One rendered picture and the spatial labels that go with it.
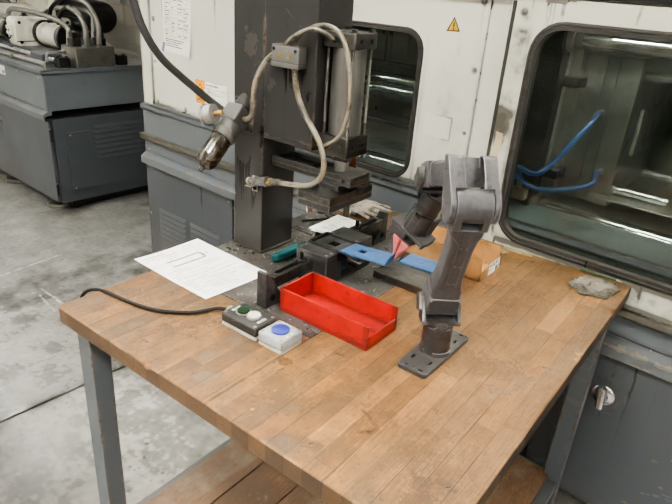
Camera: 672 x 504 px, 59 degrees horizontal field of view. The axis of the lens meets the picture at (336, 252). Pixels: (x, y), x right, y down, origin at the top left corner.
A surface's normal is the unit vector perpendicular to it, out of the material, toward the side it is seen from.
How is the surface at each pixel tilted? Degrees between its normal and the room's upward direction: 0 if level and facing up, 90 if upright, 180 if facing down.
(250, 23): 90
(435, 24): 90
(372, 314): 90
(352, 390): 0
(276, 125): 90
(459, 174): 46
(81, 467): 0
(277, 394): 0
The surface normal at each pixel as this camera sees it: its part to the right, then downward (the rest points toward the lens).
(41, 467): 0.07, -0.91
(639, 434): -0.66, 0.27
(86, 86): 0.75, 0.33
